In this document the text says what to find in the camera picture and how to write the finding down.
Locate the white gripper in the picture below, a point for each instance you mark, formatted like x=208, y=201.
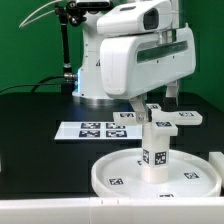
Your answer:
x=134, y=65

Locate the white cross-shaped table base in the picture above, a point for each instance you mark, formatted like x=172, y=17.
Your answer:
x=158, y=122

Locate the white round table top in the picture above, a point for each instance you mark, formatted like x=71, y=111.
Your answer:
x=134, y=173

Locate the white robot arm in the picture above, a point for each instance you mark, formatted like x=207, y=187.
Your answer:
x=90, y=88

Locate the white marker tag sheet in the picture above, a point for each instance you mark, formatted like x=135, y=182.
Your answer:
x=97, y=131

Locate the white front rail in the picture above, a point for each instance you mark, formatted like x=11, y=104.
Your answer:
x=113, y=211

